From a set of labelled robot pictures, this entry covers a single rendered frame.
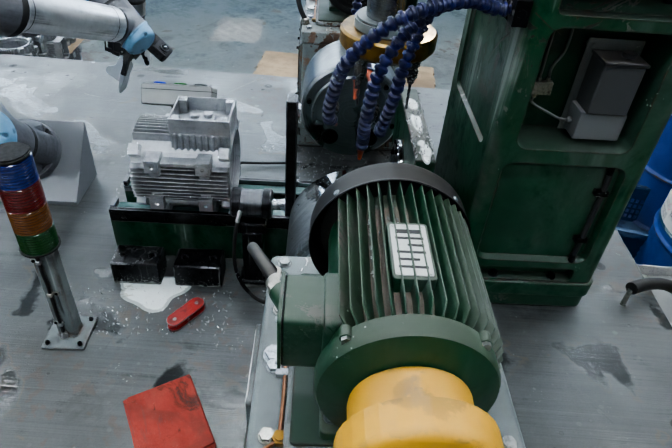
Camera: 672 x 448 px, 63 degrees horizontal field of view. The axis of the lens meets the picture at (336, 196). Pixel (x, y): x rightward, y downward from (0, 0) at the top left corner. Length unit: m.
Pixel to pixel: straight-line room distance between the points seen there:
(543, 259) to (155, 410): 0.79
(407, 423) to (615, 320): 1.00
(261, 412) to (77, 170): 1.03
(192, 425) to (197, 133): 0.54
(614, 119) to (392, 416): 0.77
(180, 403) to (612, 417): 0.78
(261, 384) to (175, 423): 0.42
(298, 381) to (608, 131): 0.71
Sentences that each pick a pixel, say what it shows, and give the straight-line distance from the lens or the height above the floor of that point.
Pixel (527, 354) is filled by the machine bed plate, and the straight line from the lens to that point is 1.20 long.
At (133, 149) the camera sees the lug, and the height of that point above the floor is 1.08.
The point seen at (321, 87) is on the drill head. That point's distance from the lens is 1.33.
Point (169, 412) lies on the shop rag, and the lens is 1.05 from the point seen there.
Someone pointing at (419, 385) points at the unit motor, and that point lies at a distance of 0.44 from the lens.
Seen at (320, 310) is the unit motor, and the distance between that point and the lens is 0.50.
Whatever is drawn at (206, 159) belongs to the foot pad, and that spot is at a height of 1.07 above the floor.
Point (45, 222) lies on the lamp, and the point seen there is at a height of 1.09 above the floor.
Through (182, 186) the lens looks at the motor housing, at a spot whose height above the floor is 1.02.
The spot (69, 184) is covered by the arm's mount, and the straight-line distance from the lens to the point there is 1.52.
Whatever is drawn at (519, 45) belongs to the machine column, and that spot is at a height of 1.38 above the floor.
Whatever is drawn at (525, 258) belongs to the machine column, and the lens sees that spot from 1.19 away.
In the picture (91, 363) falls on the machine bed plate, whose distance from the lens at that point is 1.15.
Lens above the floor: 1.69
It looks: 37 degrees down
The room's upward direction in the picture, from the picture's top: 5 degrees clockwise
